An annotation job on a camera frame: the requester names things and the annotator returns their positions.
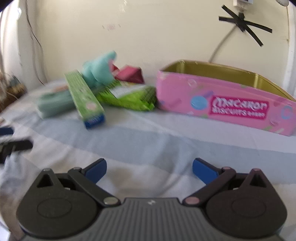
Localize green snack packet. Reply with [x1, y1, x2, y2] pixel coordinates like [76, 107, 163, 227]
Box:
[92, 80, 156, 112]

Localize black tape strips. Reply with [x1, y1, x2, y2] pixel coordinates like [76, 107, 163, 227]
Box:
[218, 5, 273, 48]

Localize white wall socket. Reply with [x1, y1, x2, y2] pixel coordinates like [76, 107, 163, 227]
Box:
[232, 0, 253, 11]

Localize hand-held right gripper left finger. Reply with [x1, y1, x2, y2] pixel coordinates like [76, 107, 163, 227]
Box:
[32, 158, 121, 208]

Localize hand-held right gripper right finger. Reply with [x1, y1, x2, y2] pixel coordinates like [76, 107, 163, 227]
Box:
[183, 158, 274, 207]

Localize long green carton box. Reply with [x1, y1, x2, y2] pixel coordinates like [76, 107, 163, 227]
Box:
[64, 70, 107, 129]

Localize magenta zip pouch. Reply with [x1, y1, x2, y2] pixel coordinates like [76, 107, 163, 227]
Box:
[110, 64, 145, 84]

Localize grey-green soft pouch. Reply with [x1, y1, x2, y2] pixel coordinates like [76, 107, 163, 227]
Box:
[37, 89, 77, 120]

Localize grey wall cable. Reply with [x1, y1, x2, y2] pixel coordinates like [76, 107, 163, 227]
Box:
[209, 14, 242, 63]

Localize pink biscuit tin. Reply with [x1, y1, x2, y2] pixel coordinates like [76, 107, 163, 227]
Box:
[155, 60, 296, 138]

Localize teal and pink plush toy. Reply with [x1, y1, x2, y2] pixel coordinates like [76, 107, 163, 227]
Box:
[82, 50, 118, 87]

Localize striped blue bedsheet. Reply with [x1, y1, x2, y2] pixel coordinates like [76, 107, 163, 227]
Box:
[0, 77, 296, 241]

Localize brown blurred clutter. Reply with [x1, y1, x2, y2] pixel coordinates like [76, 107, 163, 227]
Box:
[0, 72, 27, 107]

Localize thin dark wall cables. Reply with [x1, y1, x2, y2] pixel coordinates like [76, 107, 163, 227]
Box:
[24, 0, 48, 85]

